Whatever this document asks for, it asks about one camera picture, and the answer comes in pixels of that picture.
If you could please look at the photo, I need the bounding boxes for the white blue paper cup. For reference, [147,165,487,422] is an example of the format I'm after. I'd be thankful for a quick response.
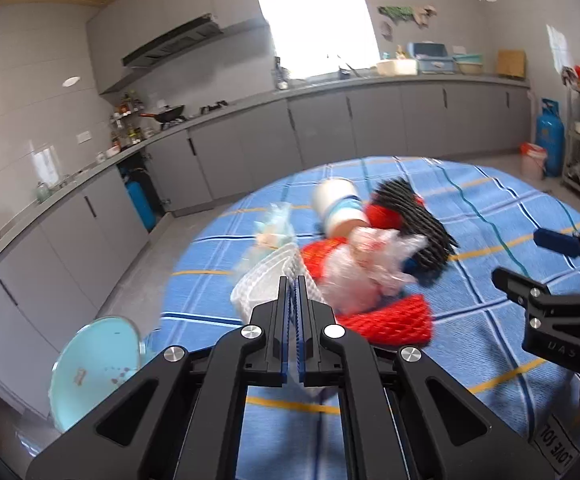
[312,177,369,238]

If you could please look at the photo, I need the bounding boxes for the blue water filter tank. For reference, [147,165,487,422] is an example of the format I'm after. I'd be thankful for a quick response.
[124,174,156,232]

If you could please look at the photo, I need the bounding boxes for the black wok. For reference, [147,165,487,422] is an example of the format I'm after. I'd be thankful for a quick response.
[140,105,187,129]

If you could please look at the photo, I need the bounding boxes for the spice rack with bottles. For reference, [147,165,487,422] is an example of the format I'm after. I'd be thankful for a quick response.
[110,90,145,150]

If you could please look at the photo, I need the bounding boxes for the white fabric label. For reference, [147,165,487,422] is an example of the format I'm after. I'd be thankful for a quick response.
[532,414,580,476]

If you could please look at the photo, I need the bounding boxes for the grey kitchen cabinets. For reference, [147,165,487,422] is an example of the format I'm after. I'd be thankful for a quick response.
[0,75,531,416]

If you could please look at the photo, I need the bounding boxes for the blue dish box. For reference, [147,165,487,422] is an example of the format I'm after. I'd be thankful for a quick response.
[407,41,456,74]

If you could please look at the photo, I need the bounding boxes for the light blue enamel basin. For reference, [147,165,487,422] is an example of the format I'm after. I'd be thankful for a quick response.
[48,316,146,434]

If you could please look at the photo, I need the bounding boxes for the green ceramic jar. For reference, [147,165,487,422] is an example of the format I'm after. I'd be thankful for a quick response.
[35,181,52,204]

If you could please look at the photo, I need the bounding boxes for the white crumpled plastic wrapper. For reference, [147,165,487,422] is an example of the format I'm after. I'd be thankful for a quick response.
[317,228,428,315]

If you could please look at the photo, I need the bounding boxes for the black range hood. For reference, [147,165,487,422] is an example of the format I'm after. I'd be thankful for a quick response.
[99,13,224,94]

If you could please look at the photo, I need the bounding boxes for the clear crumpled plastic wrapper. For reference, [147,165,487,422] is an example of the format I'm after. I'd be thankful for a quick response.
[235,202,296,275]

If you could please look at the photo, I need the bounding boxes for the wooden cutting board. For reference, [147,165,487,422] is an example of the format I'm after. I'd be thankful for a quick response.
[496,50,526,79]

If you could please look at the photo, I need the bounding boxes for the kitchen faucet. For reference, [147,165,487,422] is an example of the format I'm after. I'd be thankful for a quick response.
[328,54,360,80]

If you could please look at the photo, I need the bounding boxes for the red white waste bin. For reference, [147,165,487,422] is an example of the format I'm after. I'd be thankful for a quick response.
[520,142,547,181]

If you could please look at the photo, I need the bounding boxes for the black foam net sleeve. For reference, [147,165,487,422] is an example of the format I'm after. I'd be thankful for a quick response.
[371,178,459,287]

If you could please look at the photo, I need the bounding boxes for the blue gas cylinder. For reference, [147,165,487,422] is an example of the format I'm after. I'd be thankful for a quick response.
[535,99,566,177]

